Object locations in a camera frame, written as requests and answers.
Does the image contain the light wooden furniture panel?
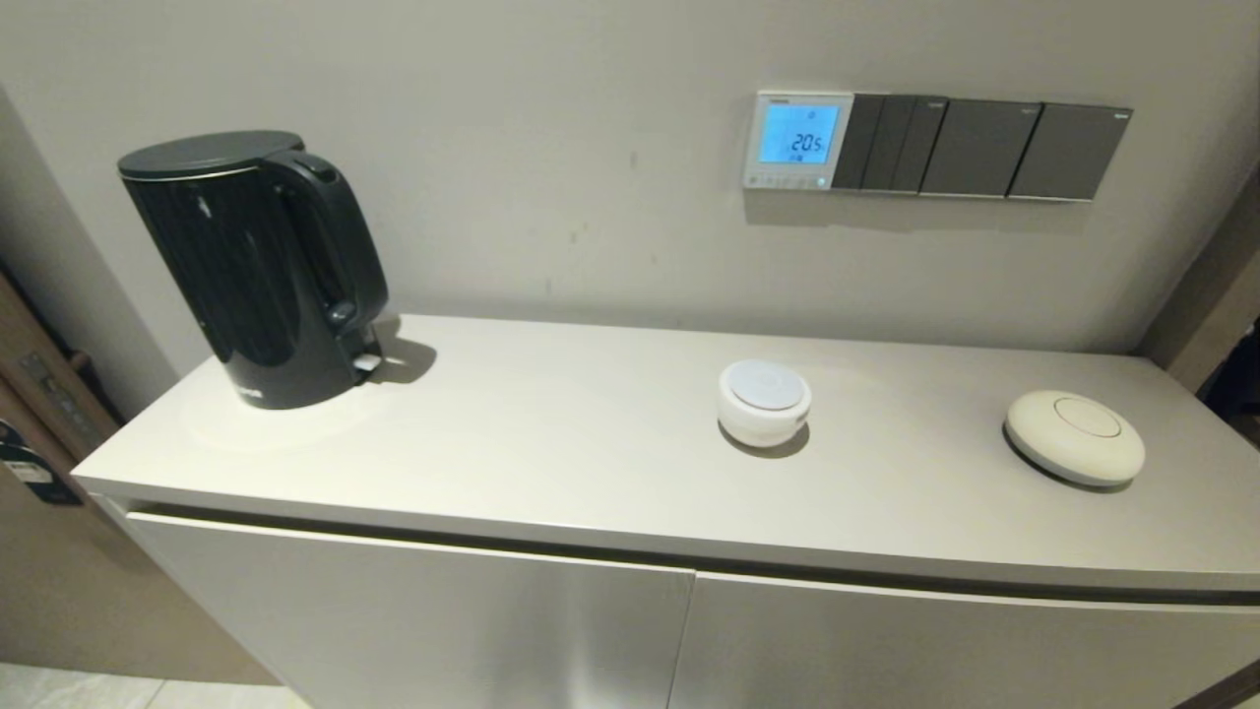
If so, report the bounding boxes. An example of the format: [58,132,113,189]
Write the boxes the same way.
[0,276,282,687]

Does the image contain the wide white cabinet door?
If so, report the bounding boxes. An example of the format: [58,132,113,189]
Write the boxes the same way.
[126,510,697,709]

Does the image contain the small white round speaker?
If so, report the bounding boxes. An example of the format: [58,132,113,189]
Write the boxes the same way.
[717,358,813,450]

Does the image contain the black electric kettle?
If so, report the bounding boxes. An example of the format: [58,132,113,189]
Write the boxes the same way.
[116,130,390,411]

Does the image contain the grey single switch panel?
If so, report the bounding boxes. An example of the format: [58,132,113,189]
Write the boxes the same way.
[1008,103,1133,203]
[920,98,1042,199]

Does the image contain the dark blue door tag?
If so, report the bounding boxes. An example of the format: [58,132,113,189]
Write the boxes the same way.
[0,421,83,507]

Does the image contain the metal door lock plate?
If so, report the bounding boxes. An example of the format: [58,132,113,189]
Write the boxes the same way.
[18,351,101,441]

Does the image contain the cream round disc device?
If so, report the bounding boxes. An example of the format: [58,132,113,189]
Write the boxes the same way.
[1002,390,1147,488]

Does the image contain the white sideboard cabinet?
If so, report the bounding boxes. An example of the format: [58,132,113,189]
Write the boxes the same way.
[71,313,1260,709]

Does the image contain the wall thermostat with blue screen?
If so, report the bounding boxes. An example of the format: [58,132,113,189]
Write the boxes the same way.
[742,91,855,192]

